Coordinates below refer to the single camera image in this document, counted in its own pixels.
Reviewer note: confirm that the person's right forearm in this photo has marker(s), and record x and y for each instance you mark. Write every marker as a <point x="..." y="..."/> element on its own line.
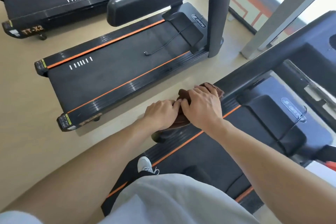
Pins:
<point x="275" y="174"/>

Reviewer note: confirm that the black treadmill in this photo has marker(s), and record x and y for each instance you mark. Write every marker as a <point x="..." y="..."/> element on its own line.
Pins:
<point x="262" y="132"/>
<point x="105" y="74"/>
<point x="65" y="3"/>

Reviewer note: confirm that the person's left forearm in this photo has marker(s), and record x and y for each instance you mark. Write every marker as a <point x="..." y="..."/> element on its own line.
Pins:
<point x="78" y="174"/>

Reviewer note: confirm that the person's right hand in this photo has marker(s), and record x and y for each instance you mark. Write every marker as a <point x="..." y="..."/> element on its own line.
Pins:
<point x="203" y="108"/>

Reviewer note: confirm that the person's grey shirt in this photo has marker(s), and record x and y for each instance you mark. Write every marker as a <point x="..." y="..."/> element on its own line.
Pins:
<point x="170" y="200"/>

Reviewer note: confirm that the grey metal floor bracket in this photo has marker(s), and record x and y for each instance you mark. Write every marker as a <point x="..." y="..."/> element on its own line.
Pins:
<point x="231" y="17"/>

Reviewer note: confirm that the person's left grey shoe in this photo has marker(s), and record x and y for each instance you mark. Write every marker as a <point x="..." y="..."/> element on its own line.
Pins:
<point x="144" y="164"/>

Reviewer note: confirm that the white column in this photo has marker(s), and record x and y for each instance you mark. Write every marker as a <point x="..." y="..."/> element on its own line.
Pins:
<point x="283" y="13"/>

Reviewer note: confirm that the person's left hand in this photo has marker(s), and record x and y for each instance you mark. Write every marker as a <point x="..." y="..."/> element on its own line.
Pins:
<point x="161" y="113"/>

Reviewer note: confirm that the brown microfibre cloth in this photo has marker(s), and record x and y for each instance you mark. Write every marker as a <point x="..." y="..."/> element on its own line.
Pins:
<point x="185" y="92"/>

